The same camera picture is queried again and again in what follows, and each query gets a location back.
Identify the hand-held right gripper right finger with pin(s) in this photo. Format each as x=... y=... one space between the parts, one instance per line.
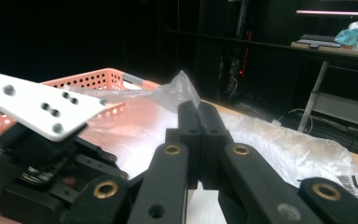
x=213 y=137

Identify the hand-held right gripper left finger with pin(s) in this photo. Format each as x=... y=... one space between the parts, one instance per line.
x=192 y=137

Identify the clear plastic bag smiley print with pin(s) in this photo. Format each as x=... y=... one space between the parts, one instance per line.
x=276 y=146

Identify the pink perforated plastic basket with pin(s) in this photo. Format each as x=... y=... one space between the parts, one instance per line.
x=101 y=79

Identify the dark keyboard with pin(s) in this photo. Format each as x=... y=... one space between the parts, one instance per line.
x=318 y=39

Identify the blue and white plastic bag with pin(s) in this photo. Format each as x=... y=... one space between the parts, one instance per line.
x=355 y=35

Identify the desk with white metal frame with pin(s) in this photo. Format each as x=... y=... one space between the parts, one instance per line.
x=341 y=109

